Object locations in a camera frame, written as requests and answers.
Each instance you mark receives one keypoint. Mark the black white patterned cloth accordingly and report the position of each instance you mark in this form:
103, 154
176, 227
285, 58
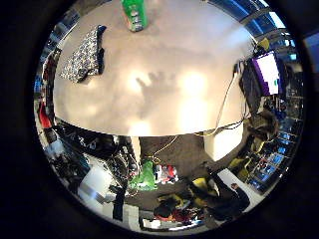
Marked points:
83, 54

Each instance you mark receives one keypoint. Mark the green plastic bag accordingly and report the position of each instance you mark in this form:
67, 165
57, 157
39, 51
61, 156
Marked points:
144, 177

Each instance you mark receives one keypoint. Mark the white box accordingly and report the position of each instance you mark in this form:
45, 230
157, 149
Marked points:
94, 184

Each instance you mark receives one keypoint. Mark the black laptop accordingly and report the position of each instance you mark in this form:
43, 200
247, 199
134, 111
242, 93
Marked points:
250, 88

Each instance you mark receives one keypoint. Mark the person with brown hair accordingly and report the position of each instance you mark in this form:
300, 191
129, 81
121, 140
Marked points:
264, 124

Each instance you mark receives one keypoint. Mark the person in black clothes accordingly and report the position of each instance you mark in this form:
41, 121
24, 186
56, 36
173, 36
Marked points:
229, 200

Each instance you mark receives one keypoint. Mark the computer monitor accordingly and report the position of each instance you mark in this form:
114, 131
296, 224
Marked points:
267, 73

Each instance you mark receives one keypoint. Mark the yellow stand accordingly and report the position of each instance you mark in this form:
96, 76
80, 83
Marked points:
264, 44

